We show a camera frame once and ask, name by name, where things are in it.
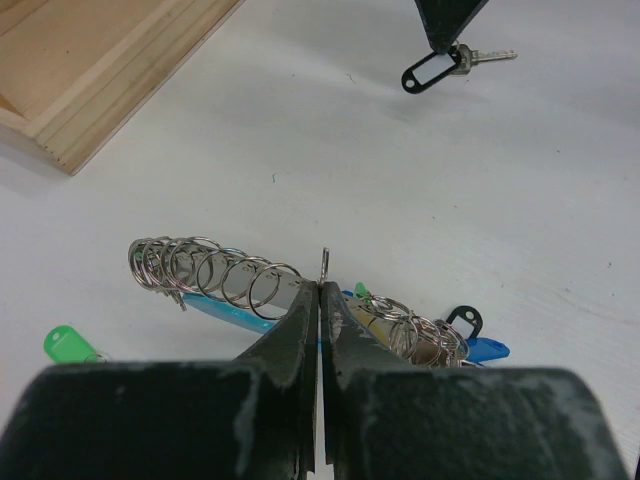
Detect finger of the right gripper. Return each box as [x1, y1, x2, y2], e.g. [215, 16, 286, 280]
[415, 0, 488, 54]

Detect wooden rack stand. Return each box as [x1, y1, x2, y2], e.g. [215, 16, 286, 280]
[1, 0, 239, 175]

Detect black tag key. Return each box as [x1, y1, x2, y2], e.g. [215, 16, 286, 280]
[401, 43, 518, 95]

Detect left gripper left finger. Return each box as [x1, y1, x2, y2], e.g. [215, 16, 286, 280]
[1, 283, 318, 479]

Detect metal keyring plate with keys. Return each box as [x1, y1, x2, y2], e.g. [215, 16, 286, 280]
[128, 236, 510, 367]

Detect green tag key left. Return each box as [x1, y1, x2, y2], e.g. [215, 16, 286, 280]
[43, 325, 108, 364]

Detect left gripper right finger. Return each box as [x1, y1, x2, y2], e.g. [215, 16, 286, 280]
[320, 282, 627, 479]

